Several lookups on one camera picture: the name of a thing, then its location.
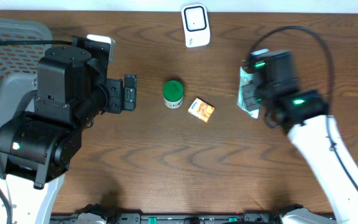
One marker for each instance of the teal wet wipes pack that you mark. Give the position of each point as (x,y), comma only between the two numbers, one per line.
(244,80)

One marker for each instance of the green lid jar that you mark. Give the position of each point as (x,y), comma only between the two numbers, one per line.
(173,94)

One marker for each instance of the dark grey plastic basket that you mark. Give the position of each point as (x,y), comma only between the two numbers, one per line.
(5,77)

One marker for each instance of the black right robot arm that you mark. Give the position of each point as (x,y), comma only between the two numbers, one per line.
(271,83)

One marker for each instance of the white barcode scanner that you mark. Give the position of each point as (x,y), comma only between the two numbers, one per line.
(195,25)

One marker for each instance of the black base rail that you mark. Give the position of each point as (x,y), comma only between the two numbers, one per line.
(136,218)

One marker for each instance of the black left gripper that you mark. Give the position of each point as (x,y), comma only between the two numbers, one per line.
(126,94)

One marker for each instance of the orange tissue pack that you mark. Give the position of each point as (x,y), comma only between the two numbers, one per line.
(201,109)

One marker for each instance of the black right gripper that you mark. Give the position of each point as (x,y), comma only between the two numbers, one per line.
(250,102)

